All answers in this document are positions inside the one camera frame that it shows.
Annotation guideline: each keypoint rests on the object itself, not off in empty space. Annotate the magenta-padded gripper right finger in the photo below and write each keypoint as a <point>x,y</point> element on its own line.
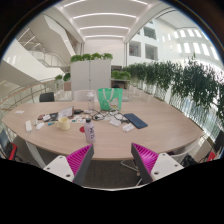
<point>161,165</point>

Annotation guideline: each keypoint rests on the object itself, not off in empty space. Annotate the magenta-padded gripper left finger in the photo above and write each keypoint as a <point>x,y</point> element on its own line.
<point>63,166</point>

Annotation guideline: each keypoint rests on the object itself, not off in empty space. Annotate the lilac drink bottle black cap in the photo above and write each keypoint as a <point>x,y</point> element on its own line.
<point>89,132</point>

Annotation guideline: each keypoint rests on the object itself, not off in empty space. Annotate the flat round red coaster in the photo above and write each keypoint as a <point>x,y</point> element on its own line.
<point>82,129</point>

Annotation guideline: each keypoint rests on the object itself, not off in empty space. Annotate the pale yellow mug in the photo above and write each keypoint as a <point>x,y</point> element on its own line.
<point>63,124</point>

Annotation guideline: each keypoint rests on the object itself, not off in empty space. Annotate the white computer mouse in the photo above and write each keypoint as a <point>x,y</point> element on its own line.
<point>40,126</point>

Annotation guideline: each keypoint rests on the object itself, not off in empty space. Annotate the small clear plastic packet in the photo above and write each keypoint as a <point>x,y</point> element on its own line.
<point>128,127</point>
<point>115,122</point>

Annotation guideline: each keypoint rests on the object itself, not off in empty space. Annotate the colourful sticker sheet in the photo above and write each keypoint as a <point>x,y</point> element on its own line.
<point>78,118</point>

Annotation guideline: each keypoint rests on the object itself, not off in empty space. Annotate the black notebook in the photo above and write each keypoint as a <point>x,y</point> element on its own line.
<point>51,116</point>

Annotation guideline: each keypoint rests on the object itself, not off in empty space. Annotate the dark blue flat keyboard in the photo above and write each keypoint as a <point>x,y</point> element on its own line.
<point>135,120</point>

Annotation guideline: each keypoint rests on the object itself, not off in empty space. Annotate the white power strip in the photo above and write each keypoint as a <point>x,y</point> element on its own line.
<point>28,126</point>

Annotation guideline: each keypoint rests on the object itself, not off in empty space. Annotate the open paper booklet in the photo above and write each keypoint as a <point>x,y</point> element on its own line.
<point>66,112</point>

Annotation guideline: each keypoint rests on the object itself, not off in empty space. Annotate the red and black chair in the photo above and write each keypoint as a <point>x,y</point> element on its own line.
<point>11,150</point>

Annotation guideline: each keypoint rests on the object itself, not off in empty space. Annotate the white paper slip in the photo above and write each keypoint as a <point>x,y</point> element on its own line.
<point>19,112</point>

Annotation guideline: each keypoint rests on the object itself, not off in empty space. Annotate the clear shaker bottle white lid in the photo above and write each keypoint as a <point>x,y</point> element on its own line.
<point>90,101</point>

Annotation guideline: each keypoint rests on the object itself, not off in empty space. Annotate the black office chair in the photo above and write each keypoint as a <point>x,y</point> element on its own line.
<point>46,97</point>

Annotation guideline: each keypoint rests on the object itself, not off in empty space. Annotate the white chair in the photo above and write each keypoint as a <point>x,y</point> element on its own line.
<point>83,96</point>

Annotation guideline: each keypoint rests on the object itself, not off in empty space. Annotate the green tote bag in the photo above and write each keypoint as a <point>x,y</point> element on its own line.
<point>109,99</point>

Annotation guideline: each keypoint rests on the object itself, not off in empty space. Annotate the long green hedge row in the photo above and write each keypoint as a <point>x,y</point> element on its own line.
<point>186,83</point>

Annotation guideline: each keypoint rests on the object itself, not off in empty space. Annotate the small potted green plants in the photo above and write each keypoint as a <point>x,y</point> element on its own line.
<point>63,77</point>

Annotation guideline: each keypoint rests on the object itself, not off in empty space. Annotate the white cabinet topped with plants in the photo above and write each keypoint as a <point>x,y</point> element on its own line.
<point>90,75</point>

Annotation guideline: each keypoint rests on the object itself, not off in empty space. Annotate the low cabinet with plants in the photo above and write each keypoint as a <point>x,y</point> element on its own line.
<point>120,76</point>

